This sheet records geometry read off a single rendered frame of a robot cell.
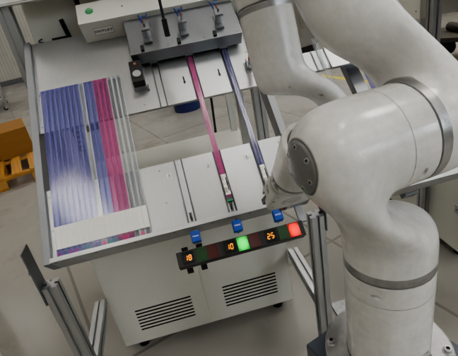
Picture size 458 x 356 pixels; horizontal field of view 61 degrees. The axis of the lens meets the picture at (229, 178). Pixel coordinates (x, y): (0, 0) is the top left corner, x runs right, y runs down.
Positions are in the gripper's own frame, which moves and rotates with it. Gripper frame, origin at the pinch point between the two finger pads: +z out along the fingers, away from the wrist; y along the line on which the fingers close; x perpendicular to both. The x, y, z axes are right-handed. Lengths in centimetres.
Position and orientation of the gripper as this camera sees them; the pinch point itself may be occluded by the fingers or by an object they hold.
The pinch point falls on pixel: (281, 202)
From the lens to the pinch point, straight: 93.1
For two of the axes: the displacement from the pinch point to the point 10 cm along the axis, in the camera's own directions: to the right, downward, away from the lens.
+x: -2.7, -8.9, 3.6
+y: 9.6, -2.5, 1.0
